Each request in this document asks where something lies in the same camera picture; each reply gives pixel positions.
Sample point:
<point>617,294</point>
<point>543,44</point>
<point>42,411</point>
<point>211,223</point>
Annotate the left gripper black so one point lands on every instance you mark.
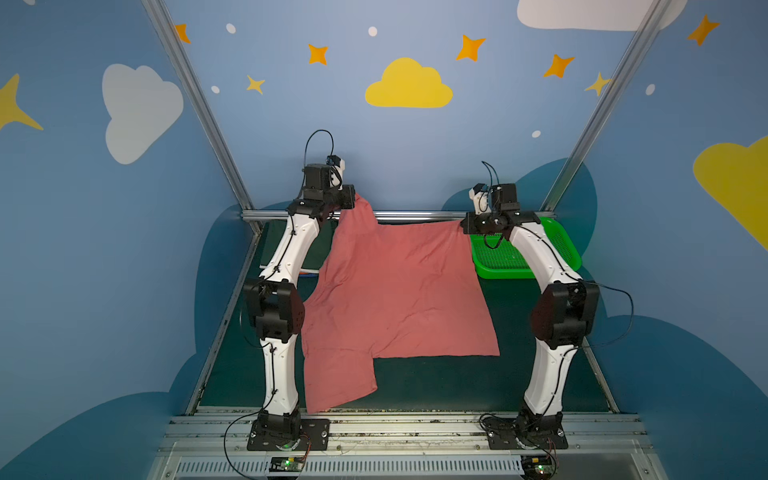
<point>346,197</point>

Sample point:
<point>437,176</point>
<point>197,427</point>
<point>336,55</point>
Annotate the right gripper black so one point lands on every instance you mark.
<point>472,222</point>

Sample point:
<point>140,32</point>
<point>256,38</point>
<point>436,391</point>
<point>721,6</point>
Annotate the pink red t-shirt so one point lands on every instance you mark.
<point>389,291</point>

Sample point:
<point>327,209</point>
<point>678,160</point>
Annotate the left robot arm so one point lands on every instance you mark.
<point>274,306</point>

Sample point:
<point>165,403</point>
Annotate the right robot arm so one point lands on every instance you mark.
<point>561,319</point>

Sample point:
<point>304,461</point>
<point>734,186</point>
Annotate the green plastic basket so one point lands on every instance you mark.
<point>500,260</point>

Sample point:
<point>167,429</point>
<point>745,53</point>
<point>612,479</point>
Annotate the right controller board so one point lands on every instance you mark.
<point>537,467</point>

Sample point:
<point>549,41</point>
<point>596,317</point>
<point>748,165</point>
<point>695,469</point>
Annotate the controller board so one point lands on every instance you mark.
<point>537,467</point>
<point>286,465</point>

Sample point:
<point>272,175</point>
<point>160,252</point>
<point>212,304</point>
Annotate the left controller board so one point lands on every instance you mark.
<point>286,465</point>

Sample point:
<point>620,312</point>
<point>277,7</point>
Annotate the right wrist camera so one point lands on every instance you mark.
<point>480,196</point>

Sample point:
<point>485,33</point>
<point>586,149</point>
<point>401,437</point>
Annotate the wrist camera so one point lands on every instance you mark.
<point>480,196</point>
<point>336,168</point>

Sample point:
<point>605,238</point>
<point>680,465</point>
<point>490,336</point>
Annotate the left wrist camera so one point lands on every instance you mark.
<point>336,168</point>

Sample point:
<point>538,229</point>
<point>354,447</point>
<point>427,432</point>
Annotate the rear aluminium frame bar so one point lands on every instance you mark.
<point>391,217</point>

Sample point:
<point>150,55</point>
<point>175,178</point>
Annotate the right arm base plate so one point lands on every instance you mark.
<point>512,433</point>

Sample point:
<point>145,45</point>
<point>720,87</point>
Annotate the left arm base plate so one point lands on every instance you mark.
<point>313,433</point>

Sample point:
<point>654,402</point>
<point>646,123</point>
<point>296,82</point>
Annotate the right aluminium frame post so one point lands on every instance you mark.
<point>632,58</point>

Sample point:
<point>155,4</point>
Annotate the aluminium frame post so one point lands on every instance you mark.
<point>632,58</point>
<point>161,20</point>

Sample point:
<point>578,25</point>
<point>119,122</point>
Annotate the left aluminium frame post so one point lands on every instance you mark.
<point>161,20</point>

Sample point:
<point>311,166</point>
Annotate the aluminium front rail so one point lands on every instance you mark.
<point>404,445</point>

